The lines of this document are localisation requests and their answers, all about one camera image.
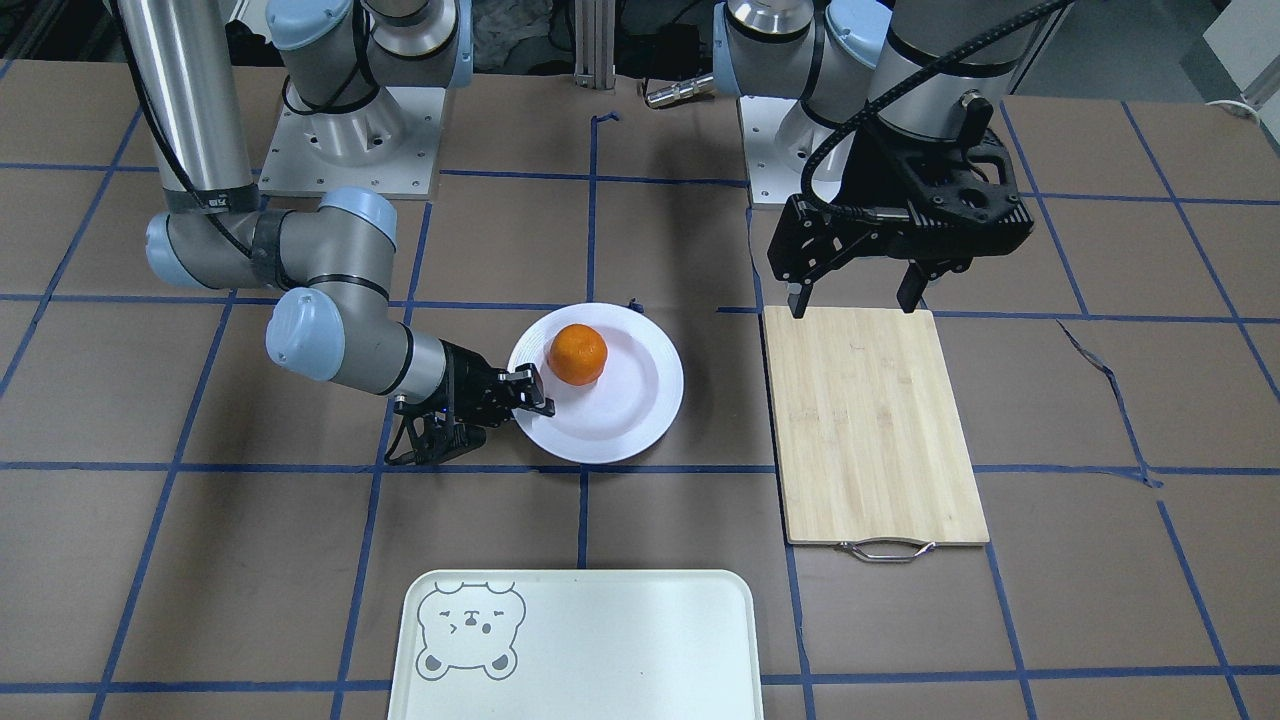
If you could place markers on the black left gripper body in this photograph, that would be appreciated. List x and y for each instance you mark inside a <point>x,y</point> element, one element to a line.
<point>872,180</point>

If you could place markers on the white round plate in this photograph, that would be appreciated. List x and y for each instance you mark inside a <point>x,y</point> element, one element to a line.
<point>627,409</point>

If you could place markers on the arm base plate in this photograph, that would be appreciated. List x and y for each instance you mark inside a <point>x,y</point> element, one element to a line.
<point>390,147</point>
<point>778,136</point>

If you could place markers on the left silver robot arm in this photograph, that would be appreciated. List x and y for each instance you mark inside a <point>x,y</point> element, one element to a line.
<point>898,99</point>

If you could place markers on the orange fruit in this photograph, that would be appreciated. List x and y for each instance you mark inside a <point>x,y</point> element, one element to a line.
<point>577,355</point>

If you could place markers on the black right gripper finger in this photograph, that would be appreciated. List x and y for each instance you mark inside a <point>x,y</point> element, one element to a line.
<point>534,403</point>
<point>522,384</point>

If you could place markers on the bamboo cutting board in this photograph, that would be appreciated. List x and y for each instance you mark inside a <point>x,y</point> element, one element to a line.
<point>869,443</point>

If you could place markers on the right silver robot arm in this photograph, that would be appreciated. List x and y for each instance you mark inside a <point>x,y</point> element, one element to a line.
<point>332,264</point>

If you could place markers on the cream bear tray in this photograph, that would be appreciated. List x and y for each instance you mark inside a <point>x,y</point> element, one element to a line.
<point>577,644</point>

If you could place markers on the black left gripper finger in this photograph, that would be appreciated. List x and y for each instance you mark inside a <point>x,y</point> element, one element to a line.
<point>916,278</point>
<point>799,294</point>

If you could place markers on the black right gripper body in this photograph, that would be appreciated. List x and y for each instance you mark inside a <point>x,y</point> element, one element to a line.
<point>462,380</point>

